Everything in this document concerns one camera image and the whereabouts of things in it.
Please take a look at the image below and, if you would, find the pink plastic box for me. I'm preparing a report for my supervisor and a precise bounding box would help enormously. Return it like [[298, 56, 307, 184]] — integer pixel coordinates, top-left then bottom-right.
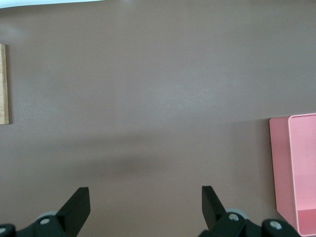
[[269, 113, 316, 237]]

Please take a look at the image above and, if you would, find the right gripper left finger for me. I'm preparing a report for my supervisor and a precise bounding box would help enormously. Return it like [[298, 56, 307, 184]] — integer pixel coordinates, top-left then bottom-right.
[[18, 187, 91, 237]]

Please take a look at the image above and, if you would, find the wooden cutting board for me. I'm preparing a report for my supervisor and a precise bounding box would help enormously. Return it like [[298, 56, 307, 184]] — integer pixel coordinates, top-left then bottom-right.
[[0, 43, 10, 125]]

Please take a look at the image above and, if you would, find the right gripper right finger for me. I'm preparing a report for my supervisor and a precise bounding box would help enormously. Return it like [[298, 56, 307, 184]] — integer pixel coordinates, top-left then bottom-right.
[[198, 185, 262, 237]]

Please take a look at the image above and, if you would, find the brown table mat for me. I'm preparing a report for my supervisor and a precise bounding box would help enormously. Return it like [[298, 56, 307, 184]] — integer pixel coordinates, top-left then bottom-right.
[[0, 0, 316, 237]]

